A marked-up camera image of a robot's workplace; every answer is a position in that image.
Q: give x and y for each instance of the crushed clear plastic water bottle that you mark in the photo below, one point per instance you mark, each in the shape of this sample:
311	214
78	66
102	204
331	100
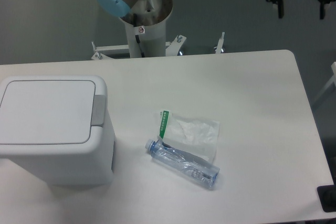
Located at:
189	165

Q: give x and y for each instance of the white metal base frame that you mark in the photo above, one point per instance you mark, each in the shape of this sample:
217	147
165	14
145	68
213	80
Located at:
172	48

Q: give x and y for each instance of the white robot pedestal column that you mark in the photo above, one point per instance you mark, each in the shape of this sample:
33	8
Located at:
145	27

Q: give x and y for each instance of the black clamp at table corner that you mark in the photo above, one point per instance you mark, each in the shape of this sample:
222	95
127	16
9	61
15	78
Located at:
327	197

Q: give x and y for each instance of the clear plastic bag green label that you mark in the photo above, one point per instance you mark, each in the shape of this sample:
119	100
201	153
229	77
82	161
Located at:
196	136

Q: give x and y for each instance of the white frame at right edge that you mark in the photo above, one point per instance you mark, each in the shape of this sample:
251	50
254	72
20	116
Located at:
325	91

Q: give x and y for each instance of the white plastic trash can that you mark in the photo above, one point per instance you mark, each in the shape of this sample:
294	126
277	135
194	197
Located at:
46	128

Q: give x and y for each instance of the grey trash can push button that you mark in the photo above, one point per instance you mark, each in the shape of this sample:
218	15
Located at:
98	110

